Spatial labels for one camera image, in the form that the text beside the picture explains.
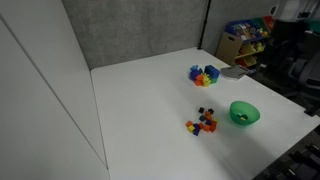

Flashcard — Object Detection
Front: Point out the blue toy bin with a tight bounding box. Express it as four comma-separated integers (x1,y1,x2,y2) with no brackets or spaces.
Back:
224,19,259,42

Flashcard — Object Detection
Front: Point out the green toy bin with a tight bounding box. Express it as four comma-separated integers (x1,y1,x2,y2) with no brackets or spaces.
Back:
251,17,269,34

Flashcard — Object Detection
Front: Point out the green plastic bowl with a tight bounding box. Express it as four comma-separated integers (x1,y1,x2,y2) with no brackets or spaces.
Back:
229,100,261,127

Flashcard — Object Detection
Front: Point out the red toy bin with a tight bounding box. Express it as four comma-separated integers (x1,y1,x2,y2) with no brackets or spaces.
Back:
262,15,276,33

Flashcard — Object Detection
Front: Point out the large purple block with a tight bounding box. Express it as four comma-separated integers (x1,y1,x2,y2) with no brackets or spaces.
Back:
189,70,201,81

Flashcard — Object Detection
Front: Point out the large orange block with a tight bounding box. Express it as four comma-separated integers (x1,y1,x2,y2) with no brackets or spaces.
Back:
194,74,205,87

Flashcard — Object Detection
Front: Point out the large blue block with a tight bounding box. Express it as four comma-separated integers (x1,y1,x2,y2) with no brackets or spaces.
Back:
204,64,221,80

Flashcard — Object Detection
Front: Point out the black equipment cluster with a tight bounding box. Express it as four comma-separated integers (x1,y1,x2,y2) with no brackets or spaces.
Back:
256,124,320,180

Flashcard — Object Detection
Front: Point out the wooden toy shelf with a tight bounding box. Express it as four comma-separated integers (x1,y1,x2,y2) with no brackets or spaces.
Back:
215,15,278,69

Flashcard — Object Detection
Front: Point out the grey office chair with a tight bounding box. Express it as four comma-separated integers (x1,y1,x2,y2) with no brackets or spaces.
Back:
288,52,320,98

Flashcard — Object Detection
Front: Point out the yellow toy bin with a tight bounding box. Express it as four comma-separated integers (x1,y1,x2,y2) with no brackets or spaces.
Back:
237,55,258,68

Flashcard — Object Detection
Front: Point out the black vertical pole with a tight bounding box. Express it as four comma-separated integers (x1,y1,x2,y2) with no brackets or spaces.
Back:
197,0,212,51

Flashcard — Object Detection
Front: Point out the large yellow block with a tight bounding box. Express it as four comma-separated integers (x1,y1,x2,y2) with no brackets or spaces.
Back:
201,74,212,88

